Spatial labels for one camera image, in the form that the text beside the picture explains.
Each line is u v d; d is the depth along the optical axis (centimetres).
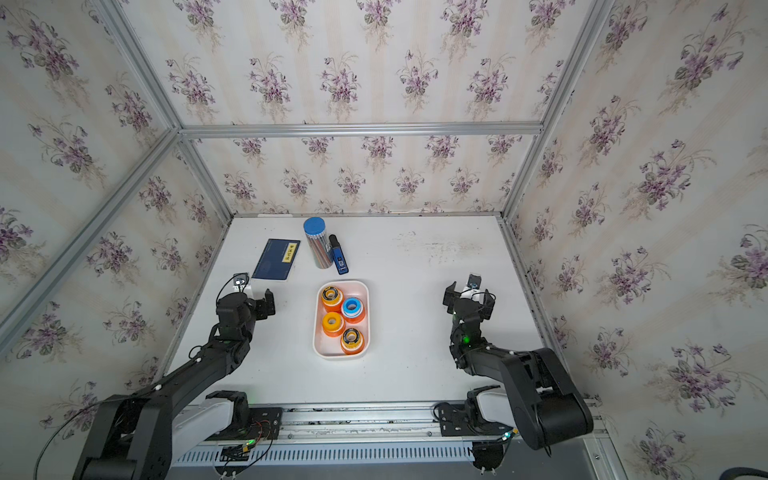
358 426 73
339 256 110
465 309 68
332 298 89
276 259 105
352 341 83
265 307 80
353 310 86
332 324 88
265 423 72
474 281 74
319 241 93
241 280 75
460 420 73
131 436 44
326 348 85
